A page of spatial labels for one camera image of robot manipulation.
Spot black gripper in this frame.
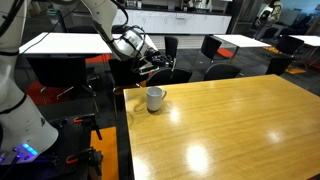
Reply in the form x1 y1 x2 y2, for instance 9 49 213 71
144 48 175 68

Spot black and silver marker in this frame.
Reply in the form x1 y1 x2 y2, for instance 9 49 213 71
170 57 176 80

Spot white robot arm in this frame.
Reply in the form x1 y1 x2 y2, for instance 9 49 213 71
0 0 173 165

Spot white ceramic mug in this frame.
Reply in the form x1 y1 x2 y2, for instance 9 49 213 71
146 87 167 111

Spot black office chair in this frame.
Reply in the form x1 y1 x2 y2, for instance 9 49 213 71
276 36 304 56
200 35 222 59
164 36 179 60
146 68 192 86
204 63 241 81

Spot white kitchen counter cabinets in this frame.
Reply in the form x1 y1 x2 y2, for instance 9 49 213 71
126 9 231 34

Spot white table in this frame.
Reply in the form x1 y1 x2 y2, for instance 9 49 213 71
292 35 320 47
18 32 158 56
217 34 269 48

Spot person in light jacket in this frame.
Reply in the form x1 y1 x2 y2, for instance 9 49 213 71
254 0 282 40

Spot white table left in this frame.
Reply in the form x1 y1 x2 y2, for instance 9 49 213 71
18 32 158 56

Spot white table far right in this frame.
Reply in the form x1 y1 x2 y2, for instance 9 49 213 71
292 35 320 47

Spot orange handled clamp upper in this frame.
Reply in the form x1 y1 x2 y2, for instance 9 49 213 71
73 113 102 140

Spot orange handled clamp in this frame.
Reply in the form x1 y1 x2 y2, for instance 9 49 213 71
73 113 102 140
66 147 103 176

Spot black mounting base plate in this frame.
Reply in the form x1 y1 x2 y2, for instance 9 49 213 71
0 116 92 180

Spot orange handled clamp lower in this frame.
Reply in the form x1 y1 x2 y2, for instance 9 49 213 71
66 147 103 176

